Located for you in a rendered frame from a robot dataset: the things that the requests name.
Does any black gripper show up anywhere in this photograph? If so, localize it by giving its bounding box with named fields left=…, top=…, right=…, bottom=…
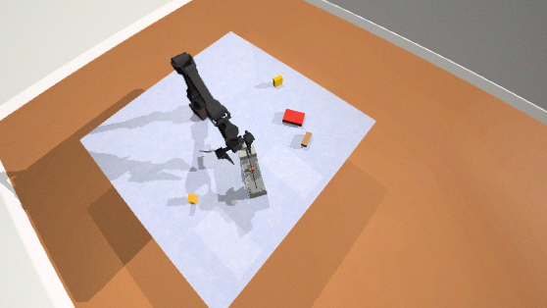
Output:
left=215, top=132, right=255, bottom=165

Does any tan rectangular block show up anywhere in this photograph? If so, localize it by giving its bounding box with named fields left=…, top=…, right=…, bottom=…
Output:
left=301, top=131, right=312, bottom=147

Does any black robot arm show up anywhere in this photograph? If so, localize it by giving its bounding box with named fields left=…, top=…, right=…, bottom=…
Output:
left=171, top=52, right=245, bottom=153

